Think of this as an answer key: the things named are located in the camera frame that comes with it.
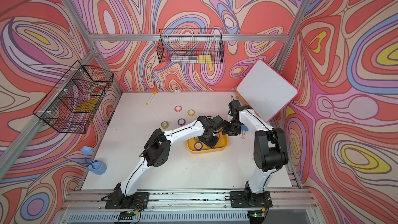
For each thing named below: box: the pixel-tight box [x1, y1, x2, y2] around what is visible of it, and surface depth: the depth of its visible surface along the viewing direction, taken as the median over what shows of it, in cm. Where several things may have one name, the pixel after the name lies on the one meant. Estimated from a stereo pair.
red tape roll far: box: [174, 105, 183, 113], surface depth 113 cm
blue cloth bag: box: [80, 146, 108, 176], surface depth 78 cm
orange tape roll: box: [187, 108, 196, 117], surface depth 110 cm
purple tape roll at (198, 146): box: [193, 142, 204, 151], surface depth 93 cm
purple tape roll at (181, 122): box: [177, 118, 187, 126], surface depth 104 cm
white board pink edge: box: [236, 59, 299, 123], surface depth 100 cm
